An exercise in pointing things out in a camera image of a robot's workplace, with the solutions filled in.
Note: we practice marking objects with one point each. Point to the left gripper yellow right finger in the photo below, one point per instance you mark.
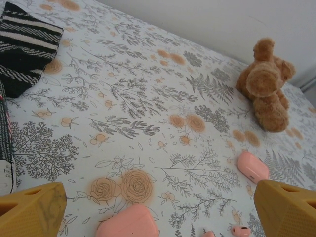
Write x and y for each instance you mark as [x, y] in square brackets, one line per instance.
[288, 214]

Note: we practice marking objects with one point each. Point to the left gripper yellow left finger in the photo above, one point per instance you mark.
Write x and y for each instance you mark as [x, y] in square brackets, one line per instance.
[29, 212]

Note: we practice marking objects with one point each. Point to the pink earbud charging case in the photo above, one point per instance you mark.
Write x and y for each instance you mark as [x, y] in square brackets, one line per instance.
[249, 164]
[128, 222]

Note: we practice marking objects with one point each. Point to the grey sock with red stripes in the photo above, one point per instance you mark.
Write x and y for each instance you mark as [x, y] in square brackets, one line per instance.
[5, 138]

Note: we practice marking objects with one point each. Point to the brown teddy bear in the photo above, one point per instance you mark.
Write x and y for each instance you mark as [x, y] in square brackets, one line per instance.
[266, 98]

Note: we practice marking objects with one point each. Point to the black white striped sock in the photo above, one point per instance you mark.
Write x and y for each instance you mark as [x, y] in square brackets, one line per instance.
[24, 49]

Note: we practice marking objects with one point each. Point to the floral tablecloth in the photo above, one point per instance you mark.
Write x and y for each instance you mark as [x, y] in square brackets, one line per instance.
[148, 98]

